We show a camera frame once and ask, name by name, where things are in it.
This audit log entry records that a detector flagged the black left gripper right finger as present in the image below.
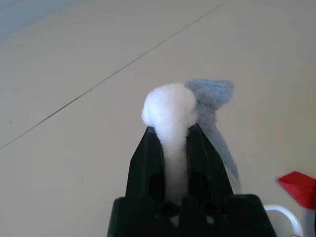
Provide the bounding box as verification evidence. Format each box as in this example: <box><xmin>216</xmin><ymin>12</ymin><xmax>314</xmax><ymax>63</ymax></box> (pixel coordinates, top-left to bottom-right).
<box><xmin>185</xmin><ymin>123</ymin><xmax>229</xmax><ymax>202</ymax></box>

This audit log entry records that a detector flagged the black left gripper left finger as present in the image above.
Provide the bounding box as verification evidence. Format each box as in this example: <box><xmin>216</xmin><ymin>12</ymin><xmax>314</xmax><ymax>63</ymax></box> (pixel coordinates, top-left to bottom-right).
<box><xmin>125</xmin><ymin>125</ymin><xmax>166</xmax><ymax>202</ymax></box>

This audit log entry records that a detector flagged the grey white plush keychain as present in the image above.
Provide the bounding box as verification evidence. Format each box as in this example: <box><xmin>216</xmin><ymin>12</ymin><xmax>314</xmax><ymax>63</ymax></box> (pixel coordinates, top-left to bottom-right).
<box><xmin>140</xmin><ymin>78</ymin><xmax>304</xmax><ymax>237</ymax></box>

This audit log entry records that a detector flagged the black red paddle case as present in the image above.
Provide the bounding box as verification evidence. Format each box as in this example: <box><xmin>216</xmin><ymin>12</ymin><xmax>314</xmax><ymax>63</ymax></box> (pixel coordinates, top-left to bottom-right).
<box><xmin>278</xmin><ymin>171</ymin><xmax>316</xmax><ymax>237</ymax></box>

